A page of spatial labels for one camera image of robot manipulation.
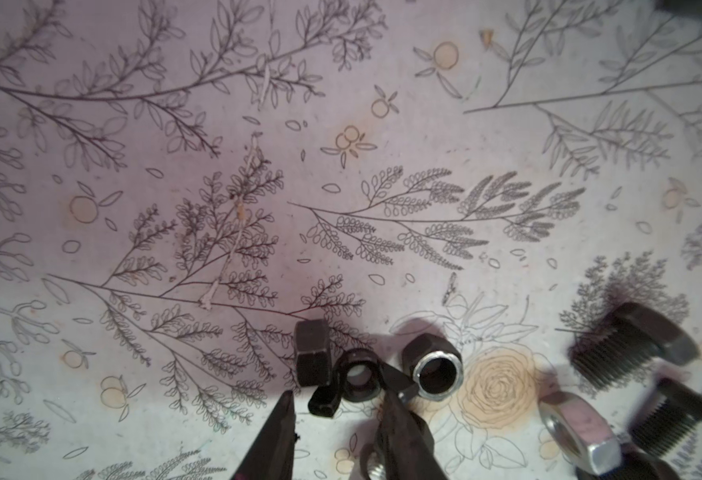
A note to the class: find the black bolt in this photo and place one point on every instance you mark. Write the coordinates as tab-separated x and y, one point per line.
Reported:
639	335
674	419

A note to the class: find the silver hex nut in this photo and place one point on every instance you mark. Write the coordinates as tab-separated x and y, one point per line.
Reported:
584	436

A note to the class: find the black nut silver rim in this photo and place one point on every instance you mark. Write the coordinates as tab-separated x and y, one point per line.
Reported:
435	365

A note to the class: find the black hex nut upright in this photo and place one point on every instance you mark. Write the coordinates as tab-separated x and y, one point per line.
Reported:
313	354

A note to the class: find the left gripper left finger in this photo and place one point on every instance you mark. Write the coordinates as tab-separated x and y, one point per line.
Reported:
271	455

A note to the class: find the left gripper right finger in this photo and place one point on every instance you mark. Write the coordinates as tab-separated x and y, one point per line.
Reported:
404	445

